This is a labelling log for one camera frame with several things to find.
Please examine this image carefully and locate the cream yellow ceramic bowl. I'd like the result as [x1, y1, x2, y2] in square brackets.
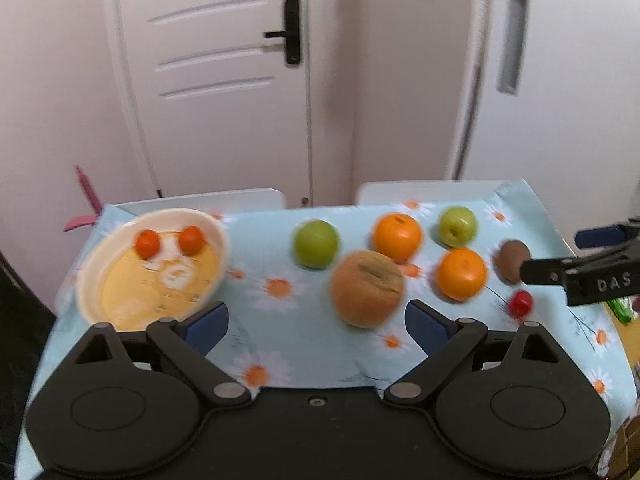
[75, 208, 230, 332]

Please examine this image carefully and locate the large brownish apple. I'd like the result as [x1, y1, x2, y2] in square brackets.
[330, 250, 405, 330]

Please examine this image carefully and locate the black door handle lock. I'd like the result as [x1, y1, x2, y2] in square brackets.
[262, 0, 302, 66]

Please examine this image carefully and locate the orange back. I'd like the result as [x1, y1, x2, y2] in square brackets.
[370, 212, 424, 264]

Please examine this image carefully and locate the small tangerine left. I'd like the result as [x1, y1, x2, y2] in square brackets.
[134, 230, 160, 260]

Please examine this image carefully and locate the small tangerine right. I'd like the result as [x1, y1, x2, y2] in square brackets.
[178, 226, 206, 257]

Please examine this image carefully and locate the pink mop handle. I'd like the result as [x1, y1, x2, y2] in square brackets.
[63, 165, 103, 232]

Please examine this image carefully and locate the small red tomato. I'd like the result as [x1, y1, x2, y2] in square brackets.
[508, 290, 534, 318]

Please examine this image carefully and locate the orange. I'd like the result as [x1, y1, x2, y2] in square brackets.
[435, 247, 488, 302]
[370, 212, 424, 264]

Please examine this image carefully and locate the white chair back left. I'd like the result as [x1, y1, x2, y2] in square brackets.
[118, 188, 286, 216]

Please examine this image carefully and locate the brown kiwi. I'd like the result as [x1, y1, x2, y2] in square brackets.
[495, 240, 532, 284]

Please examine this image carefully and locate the white wardrobe door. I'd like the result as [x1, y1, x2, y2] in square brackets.
[459, 0, 639, 240]

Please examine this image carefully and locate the white chair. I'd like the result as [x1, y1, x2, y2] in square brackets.
[118, 188, 286, 216]
[356, 180, 506, 206]

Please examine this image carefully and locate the yellow green apple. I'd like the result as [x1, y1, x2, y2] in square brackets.
[438, 206, 477, 247]

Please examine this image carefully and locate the light blue daisy tablecloth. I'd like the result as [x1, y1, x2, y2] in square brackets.
[13, 176, 626, 480]

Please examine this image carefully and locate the small tangerine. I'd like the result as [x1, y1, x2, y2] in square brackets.
[178, 226, 206, 257]
[134, 230, 160, 260]

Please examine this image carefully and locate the orange front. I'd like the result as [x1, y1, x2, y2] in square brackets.
[435, 247, 488, 302]

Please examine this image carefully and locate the white chair back right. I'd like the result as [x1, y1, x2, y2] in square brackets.
[356, 180, 506, 206]

